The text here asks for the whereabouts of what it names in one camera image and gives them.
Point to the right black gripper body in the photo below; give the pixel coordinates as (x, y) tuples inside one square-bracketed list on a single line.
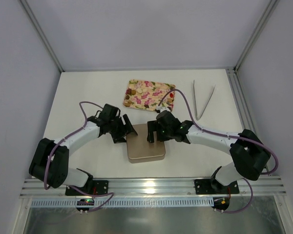
[(156, 130)]

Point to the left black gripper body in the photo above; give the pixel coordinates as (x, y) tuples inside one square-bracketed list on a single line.
[(122, 129)]

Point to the beige tin lid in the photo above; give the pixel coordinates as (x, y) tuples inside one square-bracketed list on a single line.
[(138, 146)]

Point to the metal tongs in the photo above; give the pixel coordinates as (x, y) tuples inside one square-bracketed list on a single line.
[(201, 97)]

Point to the beige tin box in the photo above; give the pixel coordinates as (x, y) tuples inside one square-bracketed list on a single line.
[(145, 159)]

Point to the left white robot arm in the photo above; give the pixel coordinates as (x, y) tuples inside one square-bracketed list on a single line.
[(50, 163)]

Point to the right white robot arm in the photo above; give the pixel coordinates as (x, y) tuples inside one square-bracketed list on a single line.
[(249, 156)]

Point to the floral tray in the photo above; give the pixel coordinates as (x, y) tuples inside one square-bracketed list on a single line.
[(146, 95)]

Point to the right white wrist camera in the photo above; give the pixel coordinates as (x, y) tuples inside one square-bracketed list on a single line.
[(160, 109)]

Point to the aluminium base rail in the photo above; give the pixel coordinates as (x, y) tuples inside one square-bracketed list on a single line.
[(149, 192)]

